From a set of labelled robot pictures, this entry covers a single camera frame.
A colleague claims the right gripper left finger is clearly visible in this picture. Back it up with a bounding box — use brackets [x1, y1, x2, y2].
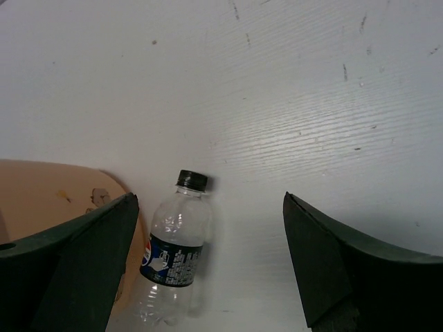
[1, 193, 139, 331]

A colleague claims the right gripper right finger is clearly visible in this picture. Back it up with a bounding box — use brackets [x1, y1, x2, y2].
[283, 194, 442, 331]

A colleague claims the clear bottle black cap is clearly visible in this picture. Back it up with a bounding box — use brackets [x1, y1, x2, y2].
[132, 169, 210, 329]

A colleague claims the orange plastic bin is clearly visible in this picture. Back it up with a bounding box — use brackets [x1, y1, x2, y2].
[1, 160, 145, 315]

